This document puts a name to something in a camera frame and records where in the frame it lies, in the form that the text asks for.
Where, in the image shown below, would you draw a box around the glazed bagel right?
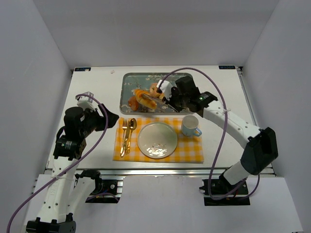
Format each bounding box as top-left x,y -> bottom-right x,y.
159,93 -> 166,102

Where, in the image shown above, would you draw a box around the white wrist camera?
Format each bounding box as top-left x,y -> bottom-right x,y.
157,80 -> 173,101
76,96 -> 95,111

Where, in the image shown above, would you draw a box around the steel serving tongs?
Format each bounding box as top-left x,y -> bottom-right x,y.
142,94 -> 178,112

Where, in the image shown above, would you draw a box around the blue label left corner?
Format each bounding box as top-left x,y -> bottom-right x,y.
74,67 -> 91,72

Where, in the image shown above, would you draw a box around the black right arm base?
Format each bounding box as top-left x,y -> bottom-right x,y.
198,178 -> 251,207

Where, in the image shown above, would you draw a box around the yellow checkered cloth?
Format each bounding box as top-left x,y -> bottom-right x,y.
113,117 -> 204,163

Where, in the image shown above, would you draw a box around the glazed bagel left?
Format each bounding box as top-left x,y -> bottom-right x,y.
149,83 -> 160,98

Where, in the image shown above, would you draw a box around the blue label corner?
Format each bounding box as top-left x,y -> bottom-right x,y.
74,67 -> 91,72
218,65 -> 236,69

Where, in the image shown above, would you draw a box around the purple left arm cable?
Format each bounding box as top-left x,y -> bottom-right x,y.
5,93 -> 109,233

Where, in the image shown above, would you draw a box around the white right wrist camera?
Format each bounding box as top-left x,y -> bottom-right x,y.
157,80 -> 173,101

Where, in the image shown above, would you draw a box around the blue label right corner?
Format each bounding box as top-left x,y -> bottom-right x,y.
218,65 -> 236,69

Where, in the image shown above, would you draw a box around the gold knife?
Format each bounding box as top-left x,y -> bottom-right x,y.
121,120 -> 132,156

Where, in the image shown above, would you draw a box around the glazed bagel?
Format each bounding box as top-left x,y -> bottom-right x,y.
159,93 -> 166,102
149,83 -> 160,98

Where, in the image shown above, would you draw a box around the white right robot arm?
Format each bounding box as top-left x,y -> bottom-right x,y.
158,76 -> 278,192

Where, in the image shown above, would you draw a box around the striped croissant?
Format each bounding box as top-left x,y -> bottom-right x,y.
134,89 -> 157,110

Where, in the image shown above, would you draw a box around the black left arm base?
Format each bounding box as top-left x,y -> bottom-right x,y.
74,169 -> 123,203

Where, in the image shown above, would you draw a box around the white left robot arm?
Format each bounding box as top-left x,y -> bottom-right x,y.
26,103 -> 119,233

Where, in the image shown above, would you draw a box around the white ceramic plate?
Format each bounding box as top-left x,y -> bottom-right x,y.
137,122 -> 178,159

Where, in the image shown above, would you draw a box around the small brown pastry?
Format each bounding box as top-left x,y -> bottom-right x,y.
128,96 -> 139,111

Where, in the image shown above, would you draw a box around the gold spoon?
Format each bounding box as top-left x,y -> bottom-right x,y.
125,118 -> 137,154

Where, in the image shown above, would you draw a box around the aluminium front rail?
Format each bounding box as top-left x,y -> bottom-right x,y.
44,167 -> 276,176

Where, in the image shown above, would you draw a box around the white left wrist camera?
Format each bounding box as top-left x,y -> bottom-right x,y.
76,96 -> 95,111

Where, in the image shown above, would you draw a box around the light blue mug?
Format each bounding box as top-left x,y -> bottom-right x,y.
181,115 -> 202,137

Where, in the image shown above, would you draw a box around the blue floral tray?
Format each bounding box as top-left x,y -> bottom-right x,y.
120,72 -> 190,115

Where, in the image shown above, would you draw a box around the gold fork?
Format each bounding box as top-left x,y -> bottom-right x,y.
120,119 -> 128,157

